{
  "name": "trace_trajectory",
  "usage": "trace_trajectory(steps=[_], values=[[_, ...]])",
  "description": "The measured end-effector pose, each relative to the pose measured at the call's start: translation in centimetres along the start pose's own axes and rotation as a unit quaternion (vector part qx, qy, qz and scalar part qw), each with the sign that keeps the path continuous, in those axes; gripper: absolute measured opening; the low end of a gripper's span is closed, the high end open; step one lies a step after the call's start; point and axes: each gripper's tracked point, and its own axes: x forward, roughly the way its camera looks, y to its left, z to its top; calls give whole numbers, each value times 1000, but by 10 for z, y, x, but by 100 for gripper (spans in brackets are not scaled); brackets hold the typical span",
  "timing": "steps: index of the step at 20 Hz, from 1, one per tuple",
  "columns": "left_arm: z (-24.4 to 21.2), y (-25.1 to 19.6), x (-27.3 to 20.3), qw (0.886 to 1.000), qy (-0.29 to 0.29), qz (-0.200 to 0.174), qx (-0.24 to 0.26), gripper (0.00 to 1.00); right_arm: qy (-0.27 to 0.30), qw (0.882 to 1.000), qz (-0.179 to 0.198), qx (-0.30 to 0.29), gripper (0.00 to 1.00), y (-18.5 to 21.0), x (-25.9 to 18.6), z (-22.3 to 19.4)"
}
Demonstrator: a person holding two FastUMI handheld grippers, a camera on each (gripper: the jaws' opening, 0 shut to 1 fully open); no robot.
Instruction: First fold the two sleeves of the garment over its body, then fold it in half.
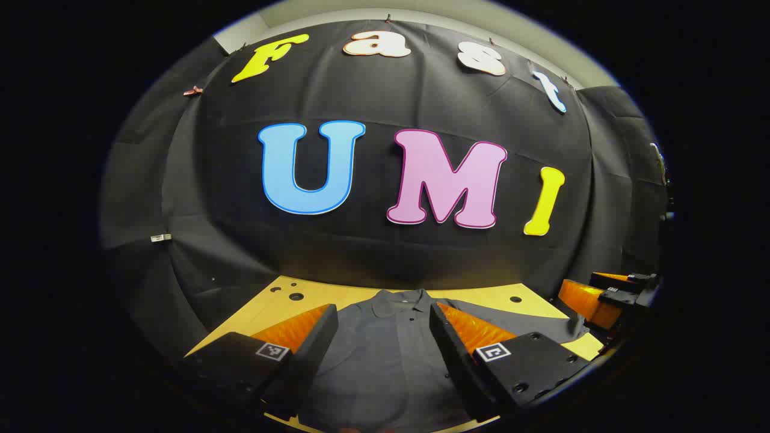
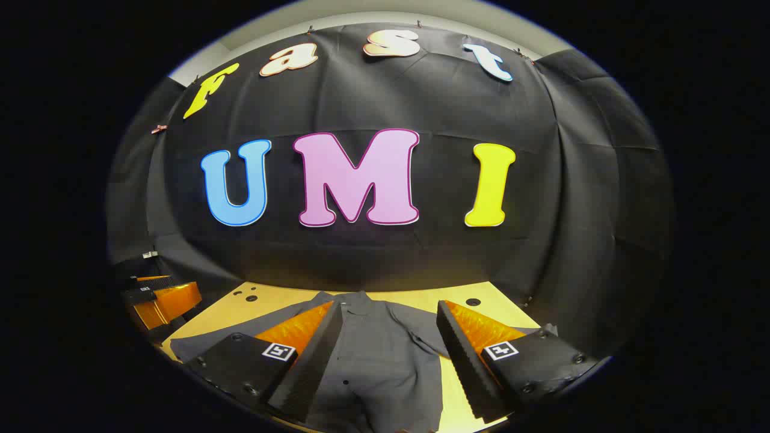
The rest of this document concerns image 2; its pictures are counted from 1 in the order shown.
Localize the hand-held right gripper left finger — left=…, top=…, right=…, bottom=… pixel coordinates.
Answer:
left=180, top=301, right=343, bottom=423

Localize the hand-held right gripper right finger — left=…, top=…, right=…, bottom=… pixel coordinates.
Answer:
left=436, top=299, right=599, bottom=422

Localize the grey short-sleeved shirt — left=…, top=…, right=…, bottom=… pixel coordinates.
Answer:
left=170, top=290, right=560, bottom=433

